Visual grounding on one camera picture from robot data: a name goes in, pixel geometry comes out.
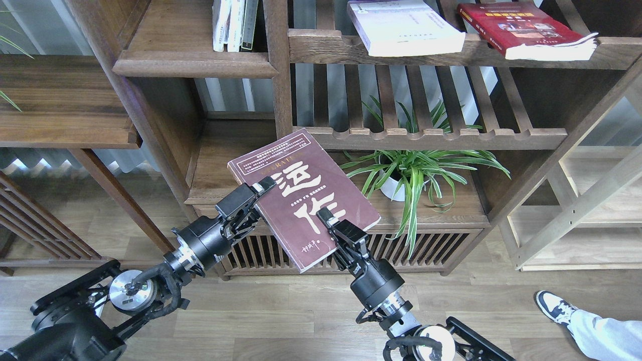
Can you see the white upright book left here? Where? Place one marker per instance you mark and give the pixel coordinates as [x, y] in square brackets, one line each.
[221, 14]

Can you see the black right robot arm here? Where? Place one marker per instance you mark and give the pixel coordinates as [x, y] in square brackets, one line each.
[418, 342]

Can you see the white and navy sneaker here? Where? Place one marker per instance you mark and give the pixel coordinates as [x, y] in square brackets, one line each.
[554, 307]

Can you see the light wooden shelf unit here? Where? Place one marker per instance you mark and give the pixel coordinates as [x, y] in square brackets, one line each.
[594, 220]

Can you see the dark upright book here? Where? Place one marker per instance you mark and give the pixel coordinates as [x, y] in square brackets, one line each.
[249, 23]

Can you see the white upright book middle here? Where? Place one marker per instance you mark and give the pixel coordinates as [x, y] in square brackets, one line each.
[235, 29]

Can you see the dark wooden bookshelf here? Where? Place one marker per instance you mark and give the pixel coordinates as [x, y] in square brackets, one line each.
[196, 108]

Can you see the red book on shelf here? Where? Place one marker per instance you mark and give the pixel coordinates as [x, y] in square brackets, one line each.
[521, 31]

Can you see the white plant pot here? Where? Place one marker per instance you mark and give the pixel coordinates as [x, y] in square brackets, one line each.
[393, 187]

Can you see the person leg grey trousers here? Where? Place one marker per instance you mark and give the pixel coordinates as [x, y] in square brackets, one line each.
[606, 338]

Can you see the white upright book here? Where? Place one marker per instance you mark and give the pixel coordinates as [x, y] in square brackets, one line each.
[235, 29]
[221, 14]

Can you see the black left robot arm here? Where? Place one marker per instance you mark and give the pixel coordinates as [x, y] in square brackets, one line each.
[91, 317]

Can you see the white thick book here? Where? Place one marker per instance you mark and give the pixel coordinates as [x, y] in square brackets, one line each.
[403, 29]

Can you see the maroon book with white characters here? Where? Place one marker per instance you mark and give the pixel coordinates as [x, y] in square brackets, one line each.
[306, 180]

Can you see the green spider plant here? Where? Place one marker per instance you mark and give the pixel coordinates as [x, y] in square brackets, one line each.
[417, 171]

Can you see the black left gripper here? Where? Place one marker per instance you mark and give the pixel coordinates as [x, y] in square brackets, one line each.
[206, 241]

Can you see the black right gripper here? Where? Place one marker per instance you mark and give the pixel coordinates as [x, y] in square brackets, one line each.
[375, 280]

